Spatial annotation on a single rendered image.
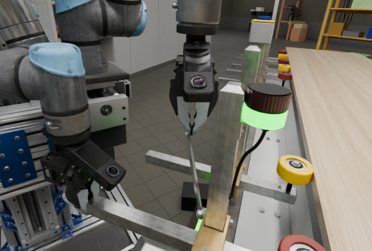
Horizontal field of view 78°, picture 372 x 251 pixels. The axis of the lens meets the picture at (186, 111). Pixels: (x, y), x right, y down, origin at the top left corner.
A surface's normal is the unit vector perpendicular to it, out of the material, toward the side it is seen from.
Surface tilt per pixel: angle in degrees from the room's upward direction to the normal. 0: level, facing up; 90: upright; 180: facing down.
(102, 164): 29
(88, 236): 0
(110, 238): 0
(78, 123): 91
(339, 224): 0
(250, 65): 90
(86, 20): 92
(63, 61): 88
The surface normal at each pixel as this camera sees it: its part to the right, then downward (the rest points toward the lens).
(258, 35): -0.35, 0.37
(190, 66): 0.00, -0.57
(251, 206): 0.04, -0.91
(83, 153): 0.48, -0.70
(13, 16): 0.43, 0.29
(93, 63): 0.70, 0.03
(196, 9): -0.11, 0.42
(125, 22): 0.43, 0.59
